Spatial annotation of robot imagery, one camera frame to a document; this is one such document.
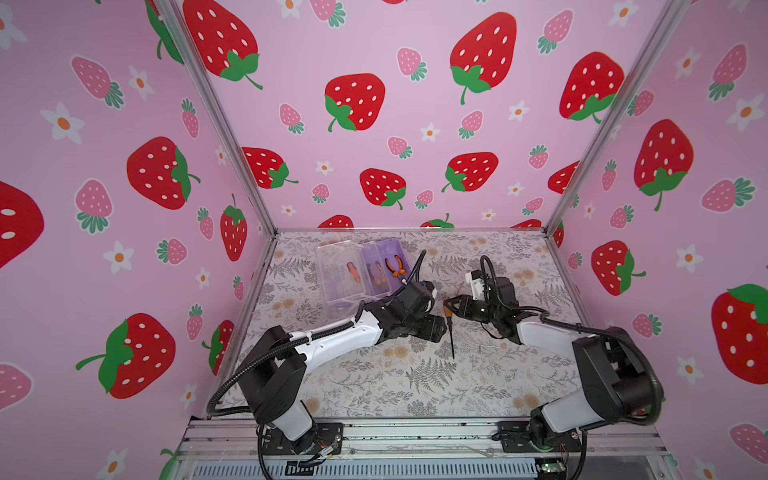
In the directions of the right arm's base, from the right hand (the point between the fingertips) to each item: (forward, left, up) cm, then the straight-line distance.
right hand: (446, 303), depth 89 cm
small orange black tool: (+9, +31, +1) cm, 32 cm away
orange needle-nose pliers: (+10, +23, -7) cm, 26 cm away
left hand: (-10, +2, +3) cm, 10 cm away
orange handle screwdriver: (-3, -1, -1) cm, 3 cm away
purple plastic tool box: (+6, +36, -10) cm, 38 cm away
